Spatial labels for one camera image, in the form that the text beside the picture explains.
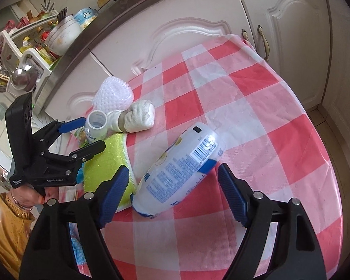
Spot yellow-green scouring sponge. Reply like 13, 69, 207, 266
83, 133, 138, 212

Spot blue white knotted cloth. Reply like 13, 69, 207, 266
69, 223, 88, 274

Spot white foam fruit net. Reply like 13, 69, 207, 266
92, 76, 134, 114

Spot small white plastic bottle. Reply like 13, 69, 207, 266
131, 122, 225, 218

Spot green snack packet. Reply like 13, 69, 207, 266
74, 127, 89, 148

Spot yellow sleeve forearm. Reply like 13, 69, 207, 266
0, 193, 35, 279

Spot white lower kitchen cabinets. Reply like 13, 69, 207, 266
43, 0, 350, 123

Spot person's left hand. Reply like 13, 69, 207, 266
9, 185, 59, 210

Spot small white empty bottle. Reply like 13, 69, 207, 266
84, 110, 108, 143

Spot steel ladle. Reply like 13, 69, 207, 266
12, 65, 38, 92

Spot white utensil rack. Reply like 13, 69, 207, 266
0, 15, 57, 95

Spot stack of white bowls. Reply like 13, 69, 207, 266
45, 15, 82, 56

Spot red white checkered tablecloth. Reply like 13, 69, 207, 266
104, 35, 343, 279

